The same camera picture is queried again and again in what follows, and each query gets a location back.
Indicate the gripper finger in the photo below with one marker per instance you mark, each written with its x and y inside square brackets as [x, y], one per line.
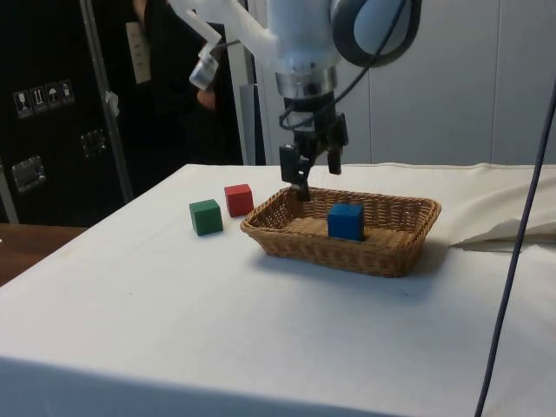
[289, 164]
[335, 158]

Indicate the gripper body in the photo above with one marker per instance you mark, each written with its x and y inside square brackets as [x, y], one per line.
[310, 113]

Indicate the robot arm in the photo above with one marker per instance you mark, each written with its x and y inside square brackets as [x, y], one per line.
[304, 30]

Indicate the red cube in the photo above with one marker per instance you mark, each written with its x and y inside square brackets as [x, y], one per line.
[240, 200]

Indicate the blue cube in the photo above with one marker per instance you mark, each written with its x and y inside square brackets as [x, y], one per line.
[344, 223]

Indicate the wicker basket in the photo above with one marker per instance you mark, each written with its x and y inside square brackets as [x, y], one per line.
[304, 249]

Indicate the green cube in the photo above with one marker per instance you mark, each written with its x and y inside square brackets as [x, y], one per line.
[206, 218]

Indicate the person in dark clothes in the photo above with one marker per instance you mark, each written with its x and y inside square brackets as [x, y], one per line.
[174, 100]

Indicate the black cabinet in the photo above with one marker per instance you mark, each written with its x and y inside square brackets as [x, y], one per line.
[48, 143]

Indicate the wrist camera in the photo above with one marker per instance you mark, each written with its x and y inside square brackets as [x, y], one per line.
[204, 71]

